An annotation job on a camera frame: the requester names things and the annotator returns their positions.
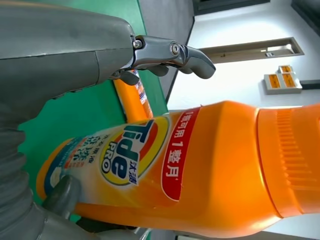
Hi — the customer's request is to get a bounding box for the white wall socket panel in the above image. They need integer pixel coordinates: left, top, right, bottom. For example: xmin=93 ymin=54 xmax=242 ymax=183
xmin=263 ymin=65 xmax=303 ymax=96

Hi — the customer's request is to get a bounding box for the green mat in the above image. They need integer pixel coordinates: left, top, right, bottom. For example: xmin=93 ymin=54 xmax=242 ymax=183
xmin=18 ymin=0 xmax=168 ymax=223

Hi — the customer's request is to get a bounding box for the grey rectangular wall frame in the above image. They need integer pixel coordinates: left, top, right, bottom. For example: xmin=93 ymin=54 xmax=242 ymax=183
xmin=199 ymin=37 xmax=305 ymax=65

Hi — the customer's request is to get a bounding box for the orange detergent bottle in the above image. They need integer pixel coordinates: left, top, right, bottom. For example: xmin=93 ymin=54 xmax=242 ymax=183
xmin=113 ymin=69 xmax=154 ymax=124
xmin=35 ymin=100 xmax=320 ymax=239

